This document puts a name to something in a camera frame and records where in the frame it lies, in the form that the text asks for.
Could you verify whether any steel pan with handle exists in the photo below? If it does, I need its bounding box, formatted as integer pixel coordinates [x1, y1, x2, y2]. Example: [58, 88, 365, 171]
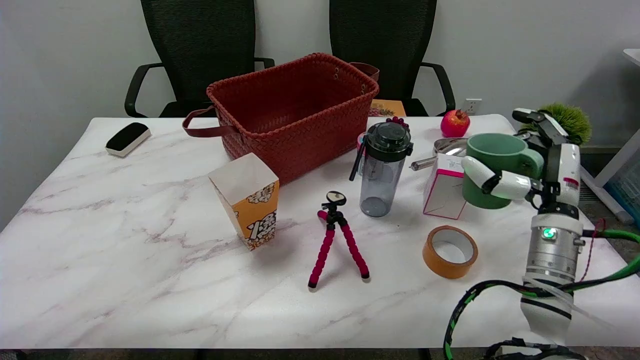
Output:
[410, 137, 471, 172]

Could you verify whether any black mesh office chair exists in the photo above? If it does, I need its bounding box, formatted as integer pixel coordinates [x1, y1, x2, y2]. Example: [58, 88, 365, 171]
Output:
[329, 0, 457, 117]
[124, 0, 276, 119]

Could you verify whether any black white board eraser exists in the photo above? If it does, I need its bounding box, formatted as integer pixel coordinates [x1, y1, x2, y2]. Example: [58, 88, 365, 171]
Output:
[105, 121, 152, 158]

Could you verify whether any red woven basket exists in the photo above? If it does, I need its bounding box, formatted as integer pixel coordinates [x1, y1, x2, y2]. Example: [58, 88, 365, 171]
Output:
[181, 52, 381, 187]

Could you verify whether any grey transparent water bottle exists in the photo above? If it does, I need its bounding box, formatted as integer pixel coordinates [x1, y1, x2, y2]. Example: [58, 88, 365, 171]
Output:
[349, 121, 414, 218]

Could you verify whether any orange white popcorn box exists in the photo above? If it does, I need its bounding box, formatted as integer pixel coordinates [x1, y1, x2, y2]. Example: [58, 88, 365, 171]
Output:
[207, 152, 281, 252]

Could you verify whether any white slanted frame leg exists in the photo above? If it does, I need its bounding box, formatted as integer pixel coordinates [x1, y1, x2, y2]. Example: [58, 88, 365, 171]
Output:
[595, 129, 640, 188]

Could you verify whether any yellow printed book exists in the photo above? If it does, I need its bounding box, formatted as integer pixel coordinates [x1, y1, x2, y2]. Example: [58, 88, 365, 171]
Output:
[369, 99, 407, 118]

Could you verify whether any red flexible mini tripod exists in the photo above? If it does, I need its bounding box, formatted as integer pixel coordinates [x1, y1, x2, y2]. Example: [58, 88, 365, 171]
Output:
[307, 191, 371, 291]

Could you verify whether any green spiky ball plant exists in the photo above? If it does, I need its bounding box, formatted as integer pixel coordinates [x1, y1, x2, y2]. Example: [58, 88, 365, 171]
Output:
[520, 102, 592, 146]

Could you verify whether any green ceramic mug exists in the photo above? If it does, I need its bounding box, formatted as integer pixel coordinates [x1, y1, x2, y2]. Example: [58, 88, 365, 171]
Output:
[461, 133, 546, 210]

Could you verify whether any red pomegranate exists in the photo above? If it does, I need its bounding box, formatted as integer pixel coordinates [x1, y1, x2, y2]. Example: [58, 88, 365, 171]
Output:
[440, 109, 471, 138]

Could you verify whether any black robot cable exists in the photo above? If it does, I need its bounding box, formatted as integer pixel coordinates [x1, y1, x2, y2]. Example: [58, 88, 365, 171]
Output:
[482, 338, 586, 360]

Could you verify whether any orange tape roll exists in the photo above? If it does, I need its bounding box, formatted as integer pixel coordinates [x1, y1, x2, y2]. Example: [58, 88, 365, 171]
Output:
[422, 225, 479, 280]

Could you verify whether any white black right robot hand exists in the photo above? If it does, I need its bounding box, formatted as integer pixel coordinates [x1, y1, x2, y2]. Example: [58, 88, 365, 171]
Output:
[461, 107, 583, 213]

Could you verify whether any white floor rail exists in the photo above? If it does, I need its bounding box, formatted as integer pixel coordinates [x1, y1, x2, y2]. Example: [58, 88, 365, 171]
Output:
[580, 167, 636, 225]

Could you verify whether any blue printed box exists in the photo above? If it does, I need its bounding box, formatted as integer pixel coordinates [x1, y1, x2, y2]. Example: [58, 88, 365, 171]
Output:
[605, 160, 640, 226]

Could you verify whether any thin red wire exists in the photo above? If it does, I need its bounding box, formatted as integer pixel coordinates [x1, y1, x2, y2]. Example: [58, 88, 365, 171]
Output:
[579, 218, 607, 282]

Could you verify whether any white carton with pink edges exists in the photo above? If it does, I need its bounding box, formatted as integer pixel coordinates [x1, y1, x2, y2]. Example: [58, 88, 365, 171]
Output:
[423, 153, 468, 221]

